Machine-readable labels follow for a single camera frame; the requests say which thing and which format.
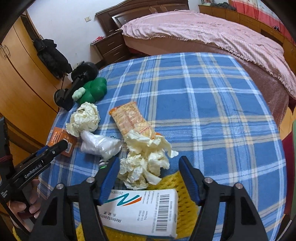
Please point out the floral red-bottom curtain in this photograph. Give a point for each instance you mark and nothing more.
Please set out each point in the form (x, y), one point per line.
(259, 11)

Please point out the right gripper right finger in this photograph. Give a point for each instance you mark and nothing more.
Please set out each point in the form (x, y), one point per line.
(241, 219)

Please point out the long wooden cabinet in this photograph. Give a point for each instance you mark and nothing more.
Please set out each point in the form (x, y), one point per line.
(256, 25)

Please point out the small orange carton box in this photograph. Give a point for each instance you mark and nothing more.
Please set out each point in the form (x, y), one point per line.
(67, 141)

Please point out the cream tissue pile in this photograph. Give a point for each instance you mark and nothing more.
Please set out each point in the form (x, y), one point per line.
(144, 161)

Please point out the white green medicine box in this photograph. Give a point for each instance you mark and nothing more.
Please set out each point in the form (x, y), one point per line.
(151, 213)

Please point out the wooden wardrobe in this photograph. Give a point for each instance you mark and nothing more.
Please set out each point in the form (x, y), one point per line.
(27, 89)

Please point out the dark clothes pile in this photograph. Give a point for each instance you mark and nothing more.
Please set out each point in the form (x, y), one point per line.
(224, 5)

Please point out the green clover-shaped toy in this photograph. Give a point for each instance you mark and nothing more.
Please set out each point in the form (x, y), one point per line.
(91, 92)

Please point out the red bin with green rim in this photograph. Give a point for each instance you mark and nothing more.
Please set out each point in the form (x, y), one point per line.
(289, 149)

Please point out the yellow foam net sleeve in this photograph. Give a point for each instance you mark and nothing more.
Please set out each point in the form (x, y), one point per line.
(187, 210)

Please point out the cream paper ball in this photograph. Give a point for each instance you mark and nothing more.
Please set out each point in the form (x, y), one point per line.
(85, 118)

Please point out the pink bedspread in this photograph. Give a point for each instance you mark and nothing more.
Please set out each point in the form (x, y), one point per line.
(232, 37)

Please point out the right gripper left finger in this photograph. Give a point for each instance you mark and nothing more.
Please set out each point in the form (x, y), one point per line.
(56, 220)

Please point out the dark wooden nightstand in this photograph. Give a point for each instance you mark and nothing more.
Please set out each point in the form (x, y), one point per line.
(112, 49)

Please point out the dark wooden headboard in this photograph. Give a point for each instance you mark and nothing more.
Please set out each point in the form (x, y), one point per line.
(113, 18)

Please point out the clear plastic bag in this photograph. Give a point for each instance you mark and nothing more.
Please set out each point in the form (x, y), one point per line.
(103, 146)

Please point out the blue plaid blanket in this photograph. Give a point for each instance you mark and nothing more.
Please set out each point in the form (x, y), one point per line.
(210, 110)

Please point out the orange snack packet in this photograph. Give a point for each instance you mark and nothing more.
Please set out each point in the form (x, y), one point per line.
(128, 117)

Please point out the small green bottle cap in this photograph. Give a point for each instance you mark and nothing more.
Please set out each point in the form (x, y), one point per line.
(103, 164)

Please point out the black jacket hanging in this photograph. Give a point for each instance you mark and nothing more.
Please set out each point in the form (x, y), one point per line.
(52, 58)

